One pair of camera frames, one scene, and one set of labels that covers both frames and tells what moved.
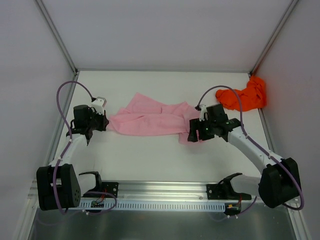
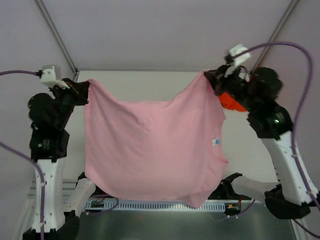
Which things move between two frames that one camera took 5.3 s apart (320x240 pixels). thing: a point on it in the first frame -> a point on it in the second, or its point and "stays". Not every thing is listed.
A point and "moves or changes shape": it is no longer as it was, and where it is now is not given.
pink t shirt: x=145 y=116 moves or changes shape
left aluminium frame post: x=57 y=36 stays
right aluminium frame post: x=291 y=6 stays
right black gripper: x=199 y=131 -> x=216 y=80
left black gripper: x=99 y=122 -> x=78 y=90
